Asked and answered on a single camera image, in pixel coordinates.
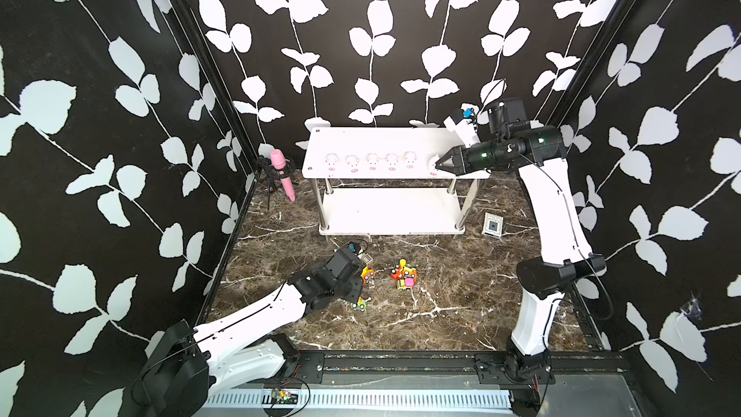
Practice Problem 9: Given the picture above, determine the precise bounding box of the white perforated vent strip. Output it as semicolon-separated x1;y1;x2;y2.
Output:
204;389;513;412

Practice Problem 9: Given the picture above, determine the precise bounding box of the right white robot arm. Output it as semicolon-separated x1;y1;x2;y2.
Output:
435;122;605;358

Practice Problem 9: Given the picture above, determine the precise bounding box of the white square tag card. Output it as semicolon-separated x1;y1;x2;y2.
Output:
482;212;504;239

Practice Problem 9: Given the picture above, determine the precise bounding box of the yellow orange dump truck toy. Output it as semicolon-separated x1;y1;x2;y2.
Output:
361;266;376;285

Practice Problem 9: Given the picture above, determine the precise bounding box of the green cement mixer truck toy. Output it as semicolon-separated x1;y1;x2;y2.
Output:
353;297;367;312

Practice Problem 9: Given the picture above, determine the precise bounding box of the small green circuit board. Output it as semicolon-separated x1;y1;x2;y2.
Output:
270;390;300;407

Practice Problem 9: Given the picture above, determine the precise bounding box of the orange green dump truck toy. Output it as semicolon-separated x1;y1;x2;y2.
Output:
399;259;417;278

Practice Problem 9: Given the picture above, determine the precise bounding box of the green pink toy car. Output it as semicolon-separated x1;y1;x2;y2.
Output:
397;277;416;291

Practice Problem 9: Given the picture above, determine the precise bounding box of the white two-tier shelf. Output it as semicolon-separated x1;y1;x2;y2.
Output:
302;127;488;236

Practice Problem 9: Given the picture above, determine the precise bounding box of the red toy car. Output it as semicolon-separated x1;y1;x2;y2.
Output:
391;264;406;280

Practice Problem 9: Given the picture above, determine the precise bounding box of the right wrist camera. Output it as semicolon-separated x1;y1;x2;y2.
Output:
443;102;490;148

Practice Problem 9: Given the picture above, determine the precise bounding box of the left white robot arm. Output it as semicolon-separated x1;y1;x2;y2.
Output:
129;241;365;416

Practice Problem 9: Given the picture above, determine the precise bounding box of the pink microphone on stand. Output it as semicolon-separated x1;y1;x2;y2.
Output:
259;149;296;206

